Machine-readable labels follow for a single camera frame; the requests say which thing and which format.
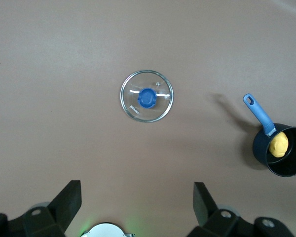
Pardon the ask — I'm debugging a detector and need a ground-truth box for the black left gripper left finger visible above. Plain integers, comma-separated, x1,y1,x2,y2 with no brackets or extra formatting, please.
0,180,82,237

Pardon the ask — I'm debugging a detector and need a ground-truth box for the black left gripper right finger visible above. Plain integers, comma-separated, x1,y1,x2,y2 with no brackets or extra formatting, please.
187,182,295,237

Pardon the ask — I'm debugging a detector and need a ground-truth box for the yellow potato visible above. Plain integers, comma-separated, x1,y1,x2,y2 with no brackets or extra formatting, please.
268,131,290,158

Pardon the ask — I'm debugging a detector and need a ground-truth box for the glass lid with blue knob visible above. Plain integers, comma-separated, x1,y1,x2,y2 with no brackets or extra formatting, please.
119,69,175,123

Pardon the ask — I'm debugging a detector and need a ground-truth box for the black saucepan with blue handle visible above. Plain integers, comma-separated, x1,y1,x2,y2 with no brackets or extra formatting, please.
242,93,296,178

